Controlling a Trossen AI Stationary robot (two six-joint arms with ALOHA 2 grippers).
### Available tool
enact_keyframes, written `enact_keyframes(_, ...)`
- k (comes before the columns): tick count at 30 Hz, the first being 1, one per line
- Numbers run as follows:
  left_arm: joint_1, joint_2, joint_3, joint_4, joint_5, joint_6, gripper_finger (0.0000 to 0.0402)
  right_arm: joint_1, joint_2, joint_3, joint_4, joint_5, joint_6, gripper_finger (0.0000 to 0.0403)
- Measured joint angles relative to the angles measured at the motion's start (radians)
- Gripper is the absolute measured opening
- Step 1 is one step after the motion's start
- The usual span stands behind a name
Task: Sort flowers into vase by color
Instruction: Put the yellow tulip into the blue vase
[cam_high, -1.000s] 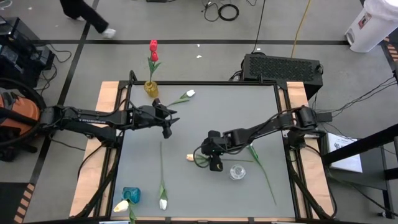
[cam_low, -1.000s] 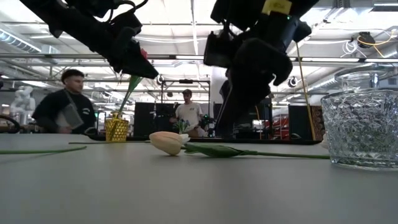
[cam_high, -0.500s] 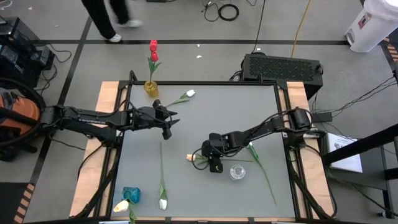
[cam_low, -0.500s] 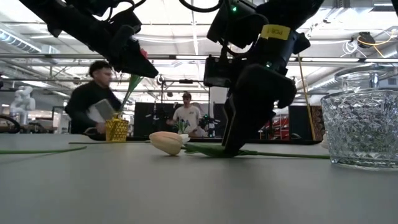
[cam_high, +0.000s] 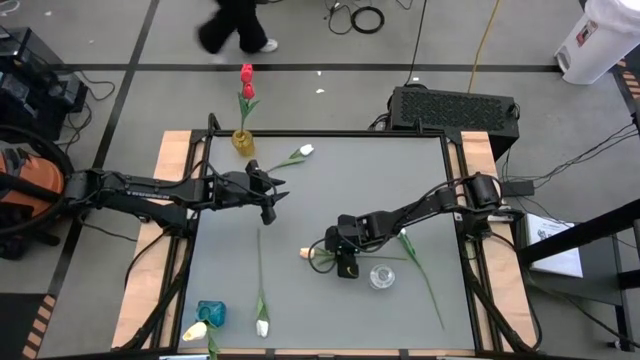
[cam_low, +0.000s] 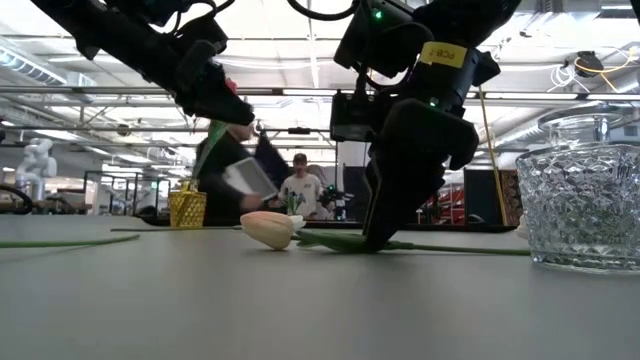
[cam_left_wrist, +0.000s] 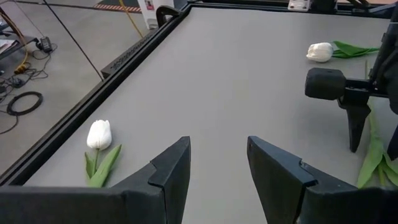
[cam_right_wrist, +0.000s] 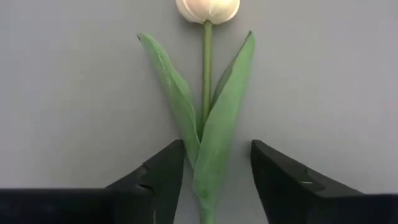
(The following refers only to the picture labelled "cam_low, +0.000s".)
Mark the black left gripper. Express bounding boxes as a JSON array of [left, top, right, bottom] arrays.
[[124, 0, 255, 126]]

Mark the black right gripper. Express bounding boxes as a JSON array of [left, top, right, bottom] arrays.
[[362, 44, 501, 253]]

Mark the red artificial tulip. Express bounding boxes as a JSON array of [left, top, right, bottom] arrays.
[[191, 119, 229, 185], [191, 77, 239, 185]]

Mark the peach artificial tulip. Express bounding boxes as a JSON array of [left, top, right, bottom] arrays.
[[239, 210, 532, 257]]

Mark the yellow glass vase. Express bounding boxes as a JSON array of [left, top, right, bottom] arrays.
[[167, 179, 208, 230]]

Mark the clear glass vase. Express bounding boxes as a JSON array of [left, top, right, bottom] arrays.
[[514, 103, 640, 275]]

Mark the red metal rack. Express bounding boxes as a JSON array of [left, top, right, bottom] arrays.
[[422, 182, 466, 225]]

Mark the black perforated computer case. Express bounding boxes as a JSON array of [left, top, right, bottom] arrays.
[[463, 168, 524, 229]]

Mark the person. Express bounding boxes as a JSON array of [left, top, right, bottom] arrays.
[[193, 119, 281, 226], [277, 152, 326, 221]]

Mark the grey laptop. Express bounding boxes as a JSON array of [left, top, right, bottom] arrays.
[[223, 157, 280, 202]]

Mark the white humanoid robot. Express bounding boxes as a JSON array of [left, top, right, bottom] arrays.
[[13, 137, 59, 201]]

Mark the yellow cable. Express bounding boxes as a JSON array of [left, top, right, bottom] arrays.
[[477, 84, 509, 226]]

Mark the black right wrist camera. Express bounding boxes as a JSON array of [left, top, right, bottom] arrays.
[[328, 91, 377, 144]]

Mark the yellow cable label tag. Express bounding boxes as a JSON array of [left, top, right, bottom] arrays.
[[418, 41, 469, 70]]

